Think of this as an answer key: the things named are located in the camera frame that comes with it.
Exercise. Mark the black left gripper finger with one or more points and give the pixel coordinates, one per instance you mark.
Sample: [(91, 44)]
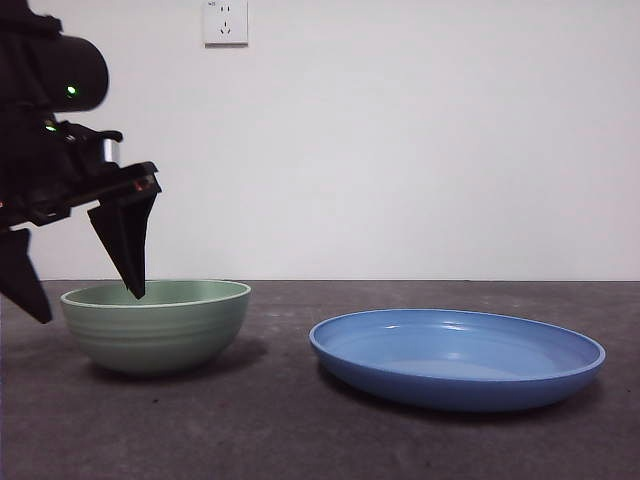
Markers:
[(22, 275), (127, 240)]

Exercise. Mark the green ribbed bowl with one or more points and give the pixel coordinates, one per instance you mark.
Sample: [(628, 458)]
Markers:
[(150, 345)]

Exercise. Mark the blue plastic plate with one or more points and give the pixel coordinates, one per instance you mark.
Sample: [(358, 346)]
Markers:
[(450, 390)]

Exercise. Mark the white wall socket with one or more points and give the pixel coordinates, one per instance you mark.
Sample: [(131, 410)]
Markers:
[(226, 25)]

